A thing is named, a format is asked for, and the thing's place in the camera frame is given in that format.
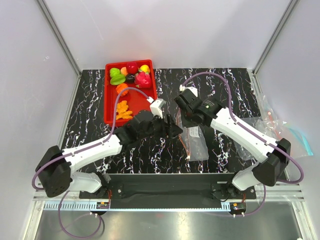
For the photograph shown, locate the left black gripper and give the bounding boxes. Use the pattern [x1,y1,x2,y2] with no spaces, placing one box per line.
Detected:
[138,112,183,141]

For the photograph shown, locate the clear bag orange zipper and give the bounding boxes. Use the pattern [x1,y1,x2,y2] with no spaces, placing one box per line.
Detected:
[176,110,209,162]

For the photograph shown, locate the pink dragon fruit toy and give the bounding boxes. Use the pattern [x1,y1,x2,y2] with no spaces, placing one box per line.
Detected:
[134,71,152,89]

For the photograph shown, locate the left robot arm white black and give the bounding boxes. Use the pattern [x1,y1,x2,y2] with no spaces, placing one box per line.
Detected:
[35,110,183,198]

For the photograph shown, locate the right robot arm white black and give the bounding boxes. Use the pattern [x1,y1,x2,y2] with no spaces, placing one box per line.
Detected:
[174,87,291,199]

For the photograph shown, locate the spare zip bags pile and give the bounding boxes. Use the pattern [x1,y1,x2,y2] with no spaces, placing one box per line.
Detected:
[239,95,314,161]

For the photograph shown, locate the orange ginger root toy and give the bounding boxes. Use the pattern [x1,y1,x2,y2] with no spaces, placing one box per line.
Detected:
[116,100,133,120]

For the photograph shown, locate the yellow pear toy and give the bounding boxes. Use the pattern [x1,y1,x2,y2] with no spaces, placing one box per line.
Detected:
[139,64,151,74]

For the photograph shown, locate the dark mangosteen toy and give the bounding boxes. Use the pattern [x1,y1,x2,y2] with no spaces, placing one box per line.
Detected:
[125,74,135,84]

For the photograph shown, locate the orange pumpkin toy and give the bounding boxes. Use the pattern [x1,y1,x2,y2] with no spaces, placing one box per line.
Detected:
[115,83,129,97]

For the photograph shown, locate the green starfruit toy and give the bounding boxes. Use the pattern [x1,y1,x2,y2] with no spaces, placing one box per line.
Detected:
[109,74,126,86]

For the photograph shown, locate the red apple toy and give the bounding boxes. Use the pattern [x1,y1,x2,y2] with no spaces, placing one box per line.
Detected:
[126,61,139,74]

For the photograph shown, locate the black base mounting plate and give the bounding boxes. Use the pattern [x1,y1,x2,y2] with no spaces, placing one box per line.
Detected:
[79,173,257,203]

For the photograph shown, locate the peach toy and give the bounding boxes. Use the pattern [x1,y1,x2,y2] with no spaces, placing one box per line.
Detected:
[120,66,128,76]

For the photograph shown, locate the green bumpy fruit toy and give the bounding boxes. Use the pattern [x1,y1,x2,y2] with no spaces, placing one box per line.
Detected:
[109,67,121,78]

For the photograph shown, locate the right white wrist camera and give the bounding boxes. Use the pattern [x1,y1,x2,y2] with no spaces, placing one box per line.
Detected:
[179,84,198,97]

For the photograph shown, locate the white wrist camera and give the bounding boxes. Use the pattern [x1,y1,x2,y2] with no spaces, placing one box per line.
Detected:
[149,98,166,119]
[179,84,198,97]

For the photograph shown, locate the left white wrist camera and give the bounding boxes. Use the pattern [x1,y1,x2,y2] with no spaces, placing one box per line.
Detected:
[149,98,166,119]

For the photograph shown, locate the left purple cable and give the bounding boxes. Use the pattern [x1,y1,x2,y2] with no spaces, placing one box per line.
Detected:
[31,86,155,238]

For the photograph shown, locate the right aluminium frame post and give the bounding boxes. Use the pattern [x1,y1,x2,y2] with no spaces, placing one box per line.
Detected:
[252,0,301,76]

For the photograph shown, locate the aluminium frame post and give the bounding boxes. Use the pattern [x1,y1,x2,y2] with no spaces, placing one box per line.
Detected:
[252,0,301,76]
[34,0,82,77]

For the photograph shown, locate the white slotted cable duct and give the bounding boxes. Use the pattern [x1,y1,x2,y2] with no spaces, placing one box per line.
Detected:
[43,201,232,212]

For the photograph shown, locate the left aluminium frame post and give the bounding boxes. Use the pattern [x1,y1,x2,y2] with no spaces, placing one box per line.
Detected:
[34,0,82,77]

